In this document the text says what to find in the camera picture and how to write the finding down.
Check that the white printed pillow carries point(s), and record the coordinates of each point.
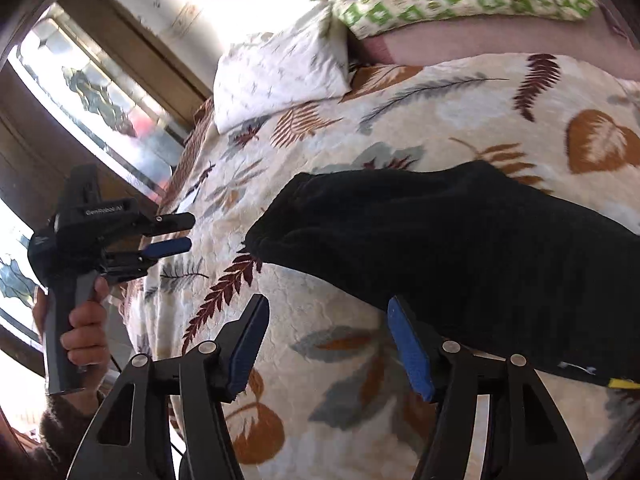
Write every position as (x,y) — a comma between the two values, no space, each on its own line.
(285,75)

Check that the black pants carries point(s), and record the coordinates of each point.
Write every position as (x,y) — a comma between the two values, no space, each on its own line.
(450,260)

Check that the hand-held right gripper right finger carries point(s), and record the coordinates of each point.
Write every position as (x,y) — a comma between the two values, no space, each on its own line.
(411,352)

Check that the wooden framed stained glass window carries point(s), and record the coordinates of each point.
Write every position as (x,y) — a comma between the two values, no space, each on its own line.
(100,90)

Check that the leaf print fleece blanket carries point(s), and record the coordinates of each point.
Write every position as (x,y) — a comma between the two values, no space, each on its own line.
(325,375)

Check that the person's left forearm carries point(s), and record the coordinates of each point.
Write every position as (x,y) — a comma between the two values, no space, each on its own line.
(50,427)

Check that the pink bed sheet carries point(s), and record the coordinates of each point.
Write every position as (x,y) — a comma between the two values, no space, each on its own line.
(500,45)

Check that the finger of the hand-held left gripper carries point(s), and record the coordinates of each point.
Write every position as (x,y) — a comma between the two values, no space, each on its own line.
(170,247)
(172,222)

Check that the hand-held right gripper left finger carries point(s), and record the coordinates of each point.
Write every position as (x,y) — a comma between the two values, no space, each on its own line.
(245,355)

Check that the person's left hand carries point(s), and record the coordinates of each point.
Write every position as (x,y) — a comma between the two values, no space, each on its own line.
(86,332)

